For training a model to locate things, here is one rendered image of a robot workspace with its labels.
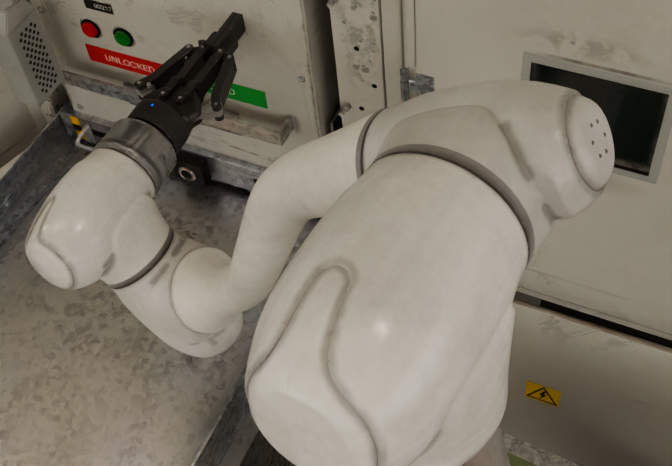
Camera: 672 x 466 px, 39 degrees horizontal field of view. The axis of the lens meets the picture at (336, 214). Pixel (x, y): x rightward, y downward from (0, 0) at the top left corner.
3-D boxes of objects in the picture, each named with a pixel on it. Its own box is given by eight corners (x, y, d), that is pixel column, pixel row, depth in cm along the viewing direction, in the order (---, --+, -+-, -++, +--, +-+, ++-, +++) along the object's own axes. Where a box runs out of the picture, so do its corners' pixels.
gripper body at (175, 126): (126, 152, 122) (164, 104, 127) (183, 170, 120) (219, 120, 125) (111, 111, 117) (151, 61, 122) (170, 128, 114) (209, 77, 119)
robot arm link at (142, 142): (163, 208, 117) (188, 173, 120) (146, 158, 110) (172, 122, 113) (102, 188, 120) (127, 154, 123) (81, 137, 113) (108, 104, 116)
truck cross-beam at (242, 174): (342, 219, 155) (339, 195, 150) (68, 134, 172) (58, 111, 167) (354, 197, 157) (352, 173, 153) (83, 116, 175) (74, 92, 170)
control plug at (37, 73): (40, 108, 149) (0, 20, 136) (15, 101, 151) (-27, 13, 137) (68, 76, 153) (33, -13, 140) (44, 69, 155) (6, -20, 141)
